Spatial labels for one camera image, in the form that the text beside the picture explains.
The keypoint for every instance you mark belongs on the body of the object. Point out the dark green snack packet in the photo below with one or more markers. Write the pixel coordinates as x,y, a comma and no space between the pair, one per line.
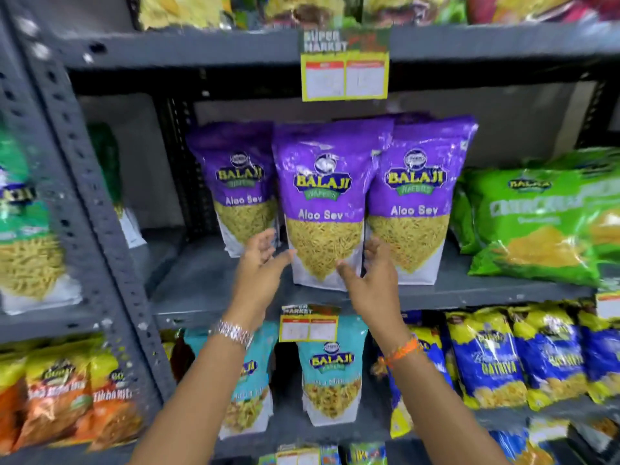
26,222
111,179

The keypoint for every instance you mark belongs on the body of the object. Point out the red snack packet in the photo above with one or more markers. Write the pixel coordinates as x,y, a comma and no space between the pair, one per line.
537,7

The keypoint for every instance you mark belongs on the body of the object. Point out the person's left hand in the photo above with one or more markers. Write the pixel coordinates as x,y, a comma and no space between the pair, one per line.
256,285

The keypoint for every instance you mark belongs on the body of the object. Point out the person's left forearm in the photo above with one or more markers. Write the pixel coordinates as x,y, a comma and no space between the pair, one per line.
198,406

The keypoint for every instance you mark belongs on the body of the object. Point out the person's left thumb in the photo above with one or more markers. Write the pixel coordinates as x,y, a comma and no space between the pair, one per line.
283,260

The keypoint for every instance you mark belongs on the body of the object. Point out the blue yellow snack packet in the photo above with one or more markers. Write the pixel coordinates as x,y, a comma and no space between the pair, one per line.
421,382
487,358
600,355
550,355

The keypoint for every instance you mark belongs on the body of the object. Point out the orange yellow snack packet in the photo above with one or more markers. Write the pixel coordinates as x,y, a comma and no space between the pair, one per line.
9,401
55,392
114,399

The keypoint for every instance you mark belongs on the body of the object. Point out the purple snack packet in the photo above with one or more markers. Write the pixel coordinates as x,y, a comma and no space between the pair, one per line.
242,183
416,198
322,188

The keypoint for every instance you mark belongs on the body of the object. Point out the grey metal shelf rack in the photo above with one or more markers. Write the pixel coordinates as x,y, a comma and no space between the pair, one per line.
203,280

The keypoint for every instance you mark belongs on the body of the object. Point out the light green snack packet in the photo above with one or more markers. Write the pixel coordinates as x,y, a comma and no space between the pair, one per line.
588,159
537,222
462,217

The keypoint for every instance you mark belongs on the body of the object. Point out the person's right forearm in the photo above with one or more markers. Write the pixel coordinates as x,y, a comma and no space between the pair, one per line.
436,411

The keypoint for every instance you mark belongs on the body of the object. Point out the silver metal wristwatch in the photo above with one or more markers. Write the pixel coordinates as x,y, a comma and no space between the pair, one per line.
232,331

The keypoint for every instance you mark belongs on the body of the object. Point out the person's right hand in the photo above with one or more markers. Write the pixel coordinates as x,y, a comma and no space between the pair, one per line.
378,300

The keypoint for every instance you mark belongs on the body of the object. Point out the person's right thumb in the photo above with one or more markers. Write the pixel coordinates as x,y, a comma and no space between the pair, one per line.
348,273

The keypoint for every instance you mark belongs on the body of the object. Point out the yellow green snack packet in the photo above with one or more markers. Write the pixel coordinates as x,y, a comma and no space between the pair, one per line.
411,8

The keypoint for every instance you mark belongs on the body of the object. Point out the yellow shelf price tag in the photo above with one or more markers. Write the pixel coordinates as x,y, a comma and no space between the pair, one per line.
608,305
309,325
345,67

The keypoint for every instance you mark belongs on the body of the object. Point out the orange thread wristband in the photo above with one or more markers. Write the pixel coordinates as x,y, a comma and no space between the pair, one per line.
402,352

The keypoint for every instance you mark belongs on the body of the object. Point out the teal snack packet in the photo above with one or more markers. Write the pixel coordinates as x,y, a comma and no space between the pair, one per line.
249,387
332,372

